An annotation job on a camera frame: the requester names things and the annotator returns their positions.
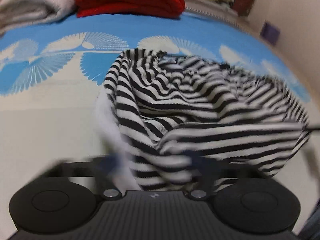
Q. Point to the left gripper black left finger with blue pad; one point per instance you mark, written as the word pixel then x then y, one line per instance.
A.
pixel 99 170

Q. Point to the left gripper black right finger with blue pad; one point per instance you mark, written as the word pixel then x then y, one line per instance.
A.
pixel 210 170

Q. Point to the striped white baby garment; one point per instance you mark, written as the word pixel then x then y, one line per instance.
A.
pixel 151 111

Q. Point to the blue white patterned bedspread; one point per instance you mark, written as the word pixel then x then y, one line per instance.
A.
pixel 33 54

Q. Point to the folded beige blanket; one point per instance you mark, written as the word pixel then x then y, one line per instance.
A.
pixel 19 13

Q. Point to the purple wall socket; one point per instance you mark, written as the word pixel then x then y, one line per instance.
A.
pixel 270 33

